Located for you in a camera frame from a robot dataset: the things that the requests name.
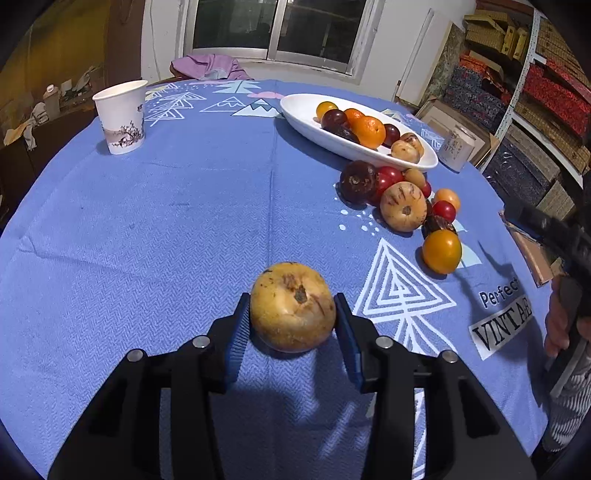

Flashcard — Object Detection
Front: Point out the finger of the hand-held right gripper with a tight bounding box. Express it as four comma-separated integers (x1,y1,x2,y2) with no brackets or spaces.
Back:
503,202,561,245

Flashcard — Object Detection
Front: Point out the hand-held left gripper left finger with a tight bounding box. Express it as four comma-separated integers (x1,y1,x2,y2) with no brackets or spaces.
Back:
48,292,252,480

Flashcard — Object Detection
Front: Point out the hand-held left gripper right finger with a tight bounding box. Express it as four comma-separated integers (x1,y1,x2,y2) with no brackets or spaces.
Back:
333,292,539,480

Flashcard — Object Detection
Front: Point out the orange spotted apricot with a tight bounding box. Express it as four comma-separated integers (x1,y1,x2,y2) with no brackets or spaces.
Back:
433,188,461,212

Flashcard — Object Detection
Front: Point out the small dark brown date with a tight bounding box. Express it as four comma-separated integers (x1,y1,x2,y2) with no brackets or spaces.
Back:
325,126,361,145
421,213,458,240

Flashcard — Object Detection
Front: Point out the large tan striped apple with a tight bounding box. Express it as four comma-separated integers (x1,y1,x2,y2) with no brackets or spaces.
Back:
380,181,427,232

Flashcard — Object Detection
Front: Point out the small tan striped apple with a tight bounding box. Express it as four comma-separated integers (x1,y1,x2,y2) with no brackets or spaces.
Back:
399,132,424,157

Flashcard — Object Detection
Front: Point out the tan round pear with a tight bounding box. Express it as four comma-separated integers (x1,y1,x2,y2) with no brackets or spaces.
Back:
390,140,422,164

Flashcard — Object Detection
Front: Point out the large dark brown mangosteen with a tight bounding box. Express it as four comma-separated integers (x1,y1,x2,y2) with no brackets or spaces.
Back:
340,161,379,206

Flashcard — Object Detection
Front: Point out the white oval plate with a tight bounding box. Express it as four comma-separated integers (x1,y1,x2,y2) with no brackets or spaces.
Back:
280,93,439,172

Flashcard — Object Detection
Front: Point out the person's right hand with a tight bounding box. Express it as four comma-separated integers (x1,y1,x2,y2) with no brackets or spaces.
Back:
543,274,573,358

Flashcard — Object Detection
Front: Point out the pale drink can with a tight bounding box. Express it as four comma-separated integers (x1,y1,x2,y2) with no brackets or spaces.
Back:
437,127,477,172

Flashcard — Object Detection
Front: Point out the stack of patterned boxes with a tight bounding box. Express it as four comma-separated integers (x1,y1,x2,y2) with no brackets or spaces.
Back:
443,0,591,222

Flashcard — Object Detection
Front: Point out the white metal shelf rack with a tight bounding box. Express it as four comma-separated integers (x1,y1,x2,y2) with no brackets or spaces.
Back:
496,9,591,176

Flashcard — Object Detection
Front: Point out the patterned leaning board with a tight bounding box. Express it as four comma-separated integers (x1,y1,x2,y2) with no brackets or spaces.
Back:
427,23,467,107

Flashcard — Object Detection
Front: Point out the white leaning board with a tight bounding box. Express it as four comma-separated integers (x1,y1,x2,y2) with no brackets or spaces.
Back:
394,8,455,104

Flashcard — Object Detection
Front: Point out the white paper cup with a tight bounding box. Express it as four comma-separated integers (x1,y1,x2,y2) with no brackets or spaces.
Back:
92,80,148,156

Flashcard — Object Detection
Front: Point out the purple cloth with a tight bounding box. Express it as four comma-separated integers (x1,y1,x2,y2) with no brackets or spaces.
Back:
171,53,250,81

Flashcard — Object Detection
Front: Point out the dark wooden sideboard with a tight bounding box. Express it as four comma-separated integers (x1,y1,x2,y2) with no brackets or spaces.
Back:
0,106,100,217

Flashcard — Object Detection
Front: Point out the sliding window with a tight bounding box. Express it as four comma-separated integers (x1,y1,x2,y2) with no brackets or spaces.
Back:
182,0,384,77

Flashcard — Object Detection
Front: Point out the brown pouch with strap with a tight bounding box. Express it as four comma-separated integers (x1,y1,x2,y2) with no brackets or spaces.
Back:
499,210,561,289

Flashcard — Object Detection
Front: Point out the wooden picture frame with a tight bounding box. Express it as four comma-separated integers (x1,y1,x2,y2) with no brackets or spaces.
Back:
416,97,502,169

